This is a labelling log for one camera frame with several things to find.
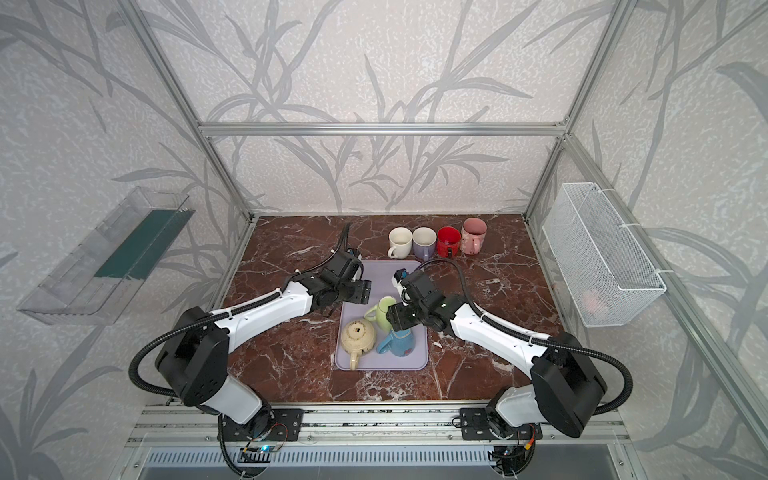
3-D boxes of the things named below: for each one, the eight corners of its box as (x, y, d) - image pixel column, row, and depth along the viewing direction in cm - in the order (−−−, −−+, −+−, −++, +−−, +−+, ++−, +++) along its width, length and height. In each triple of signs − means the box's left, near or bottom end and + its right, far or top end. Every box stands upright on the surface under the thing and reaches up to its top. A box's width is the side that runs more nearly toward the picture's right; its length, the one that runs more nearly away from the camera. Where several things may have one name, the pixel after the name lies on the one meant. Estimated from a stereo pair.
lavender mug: (413, 265, 107) (413, 251, 101) (412, 240, 114) (412, 226, 108) (436, 265, 107) (439, 251, 101) (434, 240, 114) (436, 226, 108)
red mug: (437, 262, 108) (439, 248, 101) (435, 241, 114) (437, 226, 108) (458, 262, 108) (462, 248, 101) (455, 241, 114) (458, 226, 108)
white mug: (389, 266, 107) (388, 250, 99) (390, 242, 114) (389, 226, 106) (412, 266, 107) (412, 250, 99) (411, 242, 114) (412, 226, 106)
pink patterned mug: (457, 261, 109) (462, 242, 100) (460, 235, 117) (465, 215, 108) (479, 265, 108) (486, 246, 99) (481, 238, 116) (487, 219, 107)
